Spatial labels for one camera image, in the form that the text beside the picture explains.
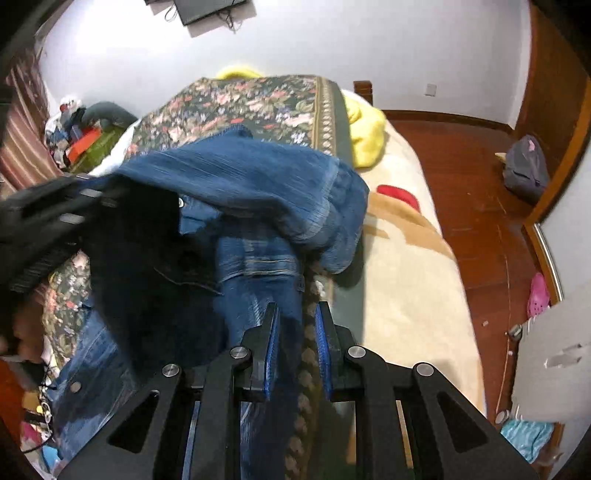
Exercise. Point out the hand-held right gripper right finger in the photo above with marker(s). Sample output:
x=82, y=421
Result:
x=323, y=355

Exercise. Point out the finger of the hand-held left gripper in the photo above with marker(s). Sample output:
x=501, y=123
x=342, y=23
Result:
x=99, y=196

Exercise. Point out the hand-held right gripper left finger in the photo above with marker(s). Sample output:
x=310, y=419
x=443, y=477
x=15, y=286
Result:
x=271, y=350

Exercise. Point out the blue denim jeans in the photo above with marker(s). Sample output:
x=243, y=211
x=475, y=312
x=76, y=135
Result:
x=277, y=184

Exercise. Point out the white bed sheet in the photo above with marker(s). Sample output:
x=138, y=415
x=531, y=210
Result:
x=117, y=154

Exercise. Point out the green bag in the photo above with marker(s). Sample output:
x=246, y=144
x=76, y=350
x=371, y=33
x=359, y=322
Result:
x=104, y=145

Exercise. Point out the orange box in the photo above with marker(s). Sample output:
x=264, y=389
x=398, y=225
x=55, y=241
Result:
x=83, y=144

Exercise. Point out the pile of assorted clutter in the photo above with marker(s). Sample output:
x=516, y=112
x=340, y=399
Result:
x=62, y=124

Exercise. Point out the grey pillow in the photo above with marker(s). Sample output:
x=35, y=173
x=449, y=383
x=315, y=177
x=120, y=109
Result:
x=108, y=113

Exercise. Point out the striped pink curtain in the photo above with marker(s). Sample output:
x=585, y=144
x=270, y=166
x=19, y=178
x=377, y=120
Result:
x=23, y=138

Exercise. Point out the cream printed blanket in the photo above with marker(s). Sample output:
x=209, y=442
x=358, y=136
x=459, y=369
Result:
x=415, y=277

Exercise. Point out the dark floral bedspread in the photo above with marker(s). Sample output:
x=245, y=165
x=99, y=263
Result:
x=240, y=101

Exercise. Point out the turquoise striped cloth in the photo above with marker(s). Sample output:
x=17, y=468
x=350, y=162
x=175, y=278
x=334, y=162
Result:
x=526, y=438

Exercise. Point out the yellow blanket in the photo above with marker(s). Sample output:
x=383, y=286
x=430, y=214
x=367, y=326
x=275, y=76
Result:
x=367, y=138

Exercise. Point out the pink clog shoe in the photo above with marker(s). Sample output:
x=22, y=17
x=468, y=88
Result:
x=538, y=295

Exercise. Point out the grey backpack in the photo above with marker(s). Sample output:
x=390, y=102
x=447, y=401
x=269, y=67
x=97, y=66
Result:
x=526, y=168

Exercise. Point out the wooden door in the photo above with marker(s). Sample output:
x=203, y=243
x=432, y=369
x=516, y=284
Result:
x=549, y=92

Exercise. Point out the black wall television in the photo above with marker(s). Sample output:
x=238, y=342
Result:
x=203, y=9

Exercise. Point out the wooden bed post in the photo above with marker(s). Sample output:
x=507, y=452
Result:
x=363, y=92

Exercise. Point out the white wall socket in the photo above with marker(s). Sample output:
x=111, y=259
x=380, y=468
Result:
x=430, y=89

